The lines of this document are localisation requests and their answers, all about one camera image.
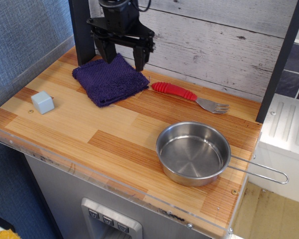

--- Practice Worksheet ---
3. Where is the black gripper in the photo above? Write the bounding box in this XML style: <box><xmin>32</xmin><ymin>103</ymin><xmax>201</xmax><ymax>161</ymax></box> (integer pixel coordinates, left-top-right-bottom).
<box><xmin>87</xmin><ymin>4</ymin><xmax>154</xmax><ymax>72</ymax></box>

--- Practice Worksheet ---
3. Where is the purple cloth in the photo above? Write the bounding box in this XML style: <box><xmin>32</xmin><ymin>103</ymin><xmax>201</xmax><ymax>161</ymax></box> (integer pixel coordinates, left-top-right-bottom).
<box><xmin>72</xmin><ymin>54</ymin><xmax>150</xmax><ymax>108</ymax></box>

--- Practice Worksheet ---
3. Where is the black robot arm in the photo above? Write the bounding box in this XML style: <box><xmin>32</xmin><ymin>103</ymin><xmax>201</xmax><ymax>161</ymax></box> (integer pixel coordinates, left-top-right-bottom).
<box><xmin>87</xmin><ymin>0</ymin><xmax>154</xmax><ymax>72</ymax></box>

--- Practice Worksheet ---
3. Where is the grey cube block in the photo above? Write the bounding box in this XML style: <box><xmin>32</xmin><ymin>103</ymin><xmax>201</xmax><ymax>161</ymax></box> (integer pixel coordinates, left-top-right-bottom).
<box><xmin>31</xmin><ymin>91</ymin><xmax>54</xmax><ymax>115</ymax></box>

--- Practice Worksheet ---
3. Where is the silver metal pan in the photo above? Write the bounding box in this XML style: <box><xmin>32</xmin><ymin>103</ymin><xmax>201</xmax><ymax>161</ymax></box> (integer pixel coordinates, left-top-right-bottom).
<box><xmin>155</xmin><ymin>121</ymin><xmax>289</xmax><ymax>188</ymax></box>

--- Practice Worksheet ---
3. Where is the clear acrylic table guard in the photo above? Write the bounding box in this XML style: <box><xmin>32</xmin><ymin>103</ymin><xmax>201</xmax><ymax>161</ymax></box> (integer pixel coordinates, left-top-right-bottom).
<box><xmin>0</xmin><ymin>124</ymin><xmax>263</xmax><ymax>237</ymax></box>

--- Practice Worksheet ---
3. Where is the silver button panel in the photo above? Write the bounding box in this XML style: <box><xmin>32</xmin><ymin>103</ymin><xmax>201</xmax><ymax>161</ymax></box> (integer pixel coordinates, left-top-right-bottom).
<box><xmin>81</xmin><ymin>198</ymin><xmax>143</xmax><ymax>239</ymax></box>

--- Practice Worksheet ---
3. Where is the white toy sink counter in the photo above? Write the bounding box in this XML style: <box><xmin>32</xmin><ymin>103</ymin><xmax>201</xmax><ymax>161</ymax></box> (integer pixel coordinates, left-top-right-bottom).
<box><xmin>248</xmin><ymin>94</ymin><xmax>299</xmax><ymax>202</ymax></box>

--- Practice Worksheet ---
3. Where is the yellow black object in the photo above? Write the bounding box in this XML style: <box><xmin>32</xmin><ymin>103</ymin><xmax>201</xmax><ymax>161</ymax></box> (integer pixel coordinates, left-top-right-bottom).
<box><xmin>0</xmin><ymin>230</ymin><xmax>21</xmax><ymax>239</ymax></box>

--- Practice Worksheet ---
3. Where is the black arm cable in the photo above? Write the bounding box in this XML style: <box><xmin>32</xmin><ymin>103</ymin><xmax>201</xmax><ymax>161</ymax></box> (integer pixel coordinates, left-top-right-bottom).
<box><xmin>133</xmin><ymin>0</ymin><xmax>152</xmax><ymax>12</ymax></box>

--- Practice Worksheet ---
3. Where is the left dark post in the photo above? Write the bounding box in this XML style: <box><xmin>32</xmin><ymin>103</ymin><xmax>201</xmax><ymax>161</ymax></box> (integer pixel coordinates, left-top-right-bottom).
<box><xmin>68</xmin><ymin>0</ymin><xmax>96</xmax><ymax>66</ymax></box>

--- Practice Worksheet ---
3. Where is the dark post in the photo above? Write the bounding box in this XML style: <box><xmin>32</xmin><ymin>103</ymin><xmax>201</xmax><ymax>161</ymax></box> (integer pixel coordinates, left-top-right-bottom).
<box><xmin>256</xmin><ymin>0</ymin><xmax>299</xmax><ymax>123</ymax></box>
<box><xmin>68</xmin><ymin>0</ymin><xmax>96</xmax><ymax>66</ymax></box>

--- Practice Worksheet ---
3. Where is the red handled fork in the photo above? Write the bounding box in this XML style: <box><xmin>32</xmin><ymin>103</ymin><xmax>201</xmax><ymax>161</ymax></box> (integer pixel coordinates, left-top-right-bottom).
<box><xmin>151</xmin><ymin>82</ymin><xmax>229</xmax><ymax>114</ymax></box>

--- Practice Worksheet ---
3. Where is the right dark post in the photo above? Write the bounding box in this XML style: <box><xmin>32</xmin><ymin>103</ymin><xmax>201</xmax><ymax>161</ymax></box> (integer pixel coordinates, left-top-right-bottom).
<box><xmin>256</xmin><ymin>0</ymin><xmax>299</xmax><ymax>123</ymax></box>

